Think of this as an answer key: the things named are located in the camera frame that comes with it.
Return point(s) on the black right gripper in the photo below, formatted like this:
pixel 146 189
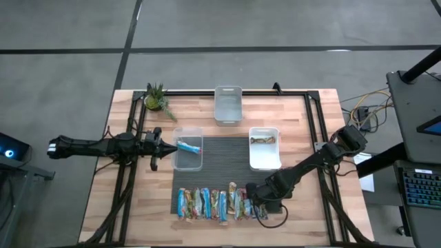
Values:
pixel 262 198

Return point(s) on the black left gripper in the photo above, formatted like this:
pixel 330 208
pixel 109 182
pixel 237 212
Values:
pixel 153 148

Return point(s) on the blue wrapper granola bar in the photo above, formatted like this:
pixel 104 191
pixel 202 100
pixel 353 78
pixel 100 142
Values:
pixel 223 206
pixel 189 147
pixel 181 203
pixel 206 203

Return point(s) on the red green wrapper granola bar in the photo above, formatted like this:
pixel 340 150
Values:
pixel 239 206
pixel 215 204

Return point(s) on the green brown wrapper granola bar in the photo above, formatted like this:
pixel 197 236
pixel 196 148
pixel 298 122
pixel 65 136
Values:
pixel 262 140

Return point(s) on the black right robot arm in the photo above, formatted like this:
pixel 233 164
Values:
pixel 310 160

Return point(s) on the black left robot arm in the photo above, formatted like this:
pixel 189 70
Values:
pixel 86 146

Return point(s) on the clear plastic bin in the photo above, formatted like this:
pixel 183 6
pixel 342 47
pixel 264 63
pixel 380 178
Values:
pixel 187 163

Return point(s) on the white plastic bin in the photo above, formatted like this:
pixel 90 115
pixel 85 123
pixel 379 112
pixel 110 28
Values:
pixel 263 158

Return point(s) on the dark woven table mat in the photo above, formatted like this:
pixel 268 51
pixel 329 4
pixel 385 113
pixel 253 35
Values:
pixel 224 165

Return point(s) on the potted succulent plant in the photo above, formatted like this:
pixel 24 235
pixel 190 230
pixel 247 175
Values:
pixel 155 100

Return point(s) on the grey plastic bin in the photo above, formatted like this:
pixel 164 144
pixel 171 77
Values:
pixel 228 103

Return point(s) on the white paper sheet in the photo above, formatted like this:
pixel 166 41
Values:
pixel 365 179

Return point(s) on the black power adapter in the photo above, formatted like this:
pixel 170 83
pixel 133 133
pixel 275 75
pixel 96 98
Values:
pixel 362 115

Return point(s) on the black caster wheel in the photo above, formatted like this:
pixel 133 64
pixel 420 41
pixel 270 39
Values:
pixel 400 230

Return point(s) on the grey metal stand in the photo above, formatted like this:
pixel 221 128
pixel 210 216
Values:
pixel 20 168

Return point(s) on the black computer blue light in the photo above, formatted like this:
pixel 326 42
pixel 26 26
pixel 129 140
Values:
pixel 10 148

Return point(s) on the backlit keyboard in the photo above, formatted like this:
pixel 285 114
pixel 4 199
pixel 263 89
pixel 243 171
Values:
pixel 422 187

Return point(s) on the grey workstation cart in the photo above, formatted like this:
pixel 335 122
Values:
pixel 413 103

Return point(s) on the tablet screen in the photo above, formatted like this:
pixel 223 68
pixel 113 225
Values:
pixel 432 127

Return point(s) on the black pole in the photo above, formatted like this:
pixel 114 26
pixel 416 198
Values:
pixel 420 65

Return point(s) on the black frame bracket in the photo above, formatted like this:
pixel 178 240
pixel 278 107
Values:
pixel 277 87

